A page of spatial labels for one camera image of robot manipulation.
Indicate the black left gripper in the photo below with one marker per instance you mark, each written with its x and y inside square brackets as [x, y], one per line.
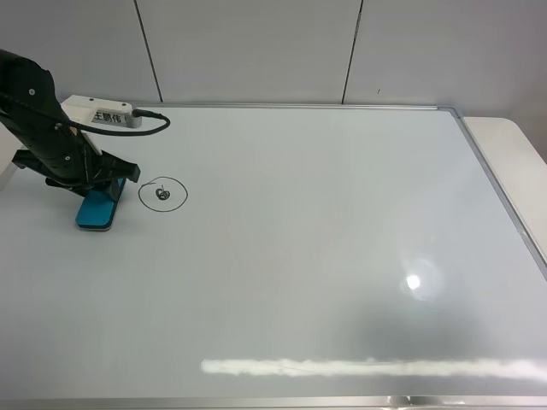
[68, 160]

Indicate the blue whiteboard eraser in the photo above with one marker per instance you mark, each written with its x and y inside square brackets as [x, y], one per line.
[97, 211]

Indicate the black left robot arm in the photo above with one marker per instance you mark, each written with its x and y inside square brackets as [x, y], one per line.
[28, 99]

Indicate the black marker circle drawing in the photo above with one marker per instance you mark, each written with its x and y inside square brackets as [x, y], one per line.
[163, 194]

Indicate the white aluminium-framed whiteboard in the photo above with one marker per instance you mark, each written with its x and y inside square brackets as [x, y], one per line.
[325, 257]

